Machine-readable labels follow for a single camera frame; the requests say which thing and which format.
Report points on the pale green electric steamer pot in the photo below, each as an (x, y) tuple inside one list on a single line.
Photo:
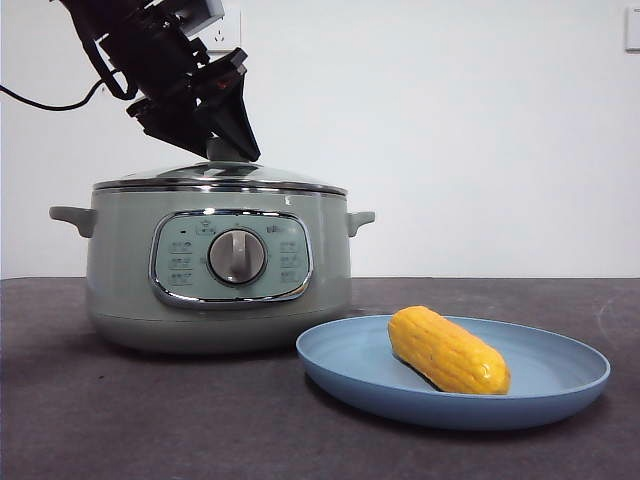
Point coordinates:
[(120, 260)]

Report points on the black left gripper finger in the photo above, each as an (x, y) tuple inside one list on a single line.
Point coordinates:
[(235, 120), (175, 122)]

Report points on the glass lid with green knob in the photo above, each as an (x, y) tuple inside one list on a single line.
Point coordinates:
[(225, 174)]

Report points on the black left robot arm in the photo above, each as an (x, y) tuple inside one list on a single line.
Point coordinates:
[(150, 50)]

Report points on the blue round plate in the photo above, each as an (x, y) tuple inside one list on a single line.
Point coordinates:
[(350, 365)]

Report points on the yellow corn cob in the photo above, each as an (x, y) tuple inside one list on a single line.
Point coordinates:
[(445, 352)]

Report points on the white wall power socket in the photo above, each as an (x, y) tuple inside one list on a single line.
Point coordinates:
[(233, 35)]

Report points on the white wall switch plate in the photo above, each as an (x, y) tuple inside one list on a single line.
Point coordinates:
[(633, 30)]

